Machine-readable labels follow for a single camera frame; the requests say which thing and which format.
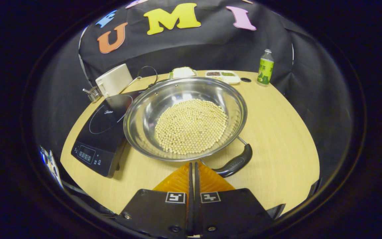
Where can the pile of soybeans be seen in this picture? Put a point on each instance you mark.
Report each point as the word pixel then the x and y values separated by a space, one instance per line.
pixel 191 126

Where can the black induction cooktop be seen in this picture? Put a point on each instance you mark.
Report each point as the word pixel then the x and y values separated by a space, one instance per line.
pixel 101 139

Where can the white sandwich plate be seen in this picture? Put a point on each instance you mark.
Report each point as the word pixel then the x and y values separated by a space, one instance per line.
pixel 170 75

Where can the white printed board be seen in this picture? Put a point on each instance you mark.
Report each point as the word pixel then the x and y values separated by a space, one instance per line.
pixel 50 162

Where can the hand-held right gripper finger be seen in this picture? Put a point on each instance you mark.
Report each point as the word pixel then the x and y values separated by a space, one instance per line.
pixel 197 199
pixel 190 199

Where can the divided white bean tray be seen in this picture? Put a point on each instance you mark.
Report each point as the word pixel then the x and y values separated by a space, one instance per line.
pixel 224 77

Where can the white toaster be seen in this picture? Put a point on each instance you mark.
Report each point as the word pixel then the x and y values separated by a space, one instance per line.
pixel 114 81

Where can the white bread sandwich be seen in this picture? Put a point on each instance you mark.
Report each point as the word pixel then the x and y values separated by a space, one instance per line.
pixel 183 71

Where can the green drink bottle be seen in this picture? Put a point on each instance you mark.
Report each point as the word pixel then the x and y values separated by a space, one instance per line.
pixel 265 69

